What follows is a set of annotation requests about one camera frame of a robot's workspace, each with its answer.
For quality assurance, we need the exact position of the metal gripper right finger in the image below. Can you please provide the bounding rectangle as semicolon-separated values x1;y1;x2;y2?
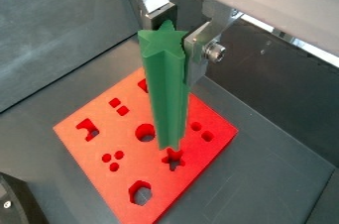
183;0;244;86

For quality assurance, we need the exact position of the green star-shaped peg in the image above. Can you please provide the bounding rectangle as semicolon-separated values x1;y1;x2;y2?
138;20;190;150

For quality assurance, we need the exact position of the black round object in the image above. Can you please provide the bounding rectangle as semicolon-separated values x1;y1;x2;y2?
0;172;49;224

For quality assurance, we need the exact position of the red shape-sorting board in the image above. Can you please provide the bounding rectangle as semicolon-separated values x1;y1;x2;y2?
55;69;238;224

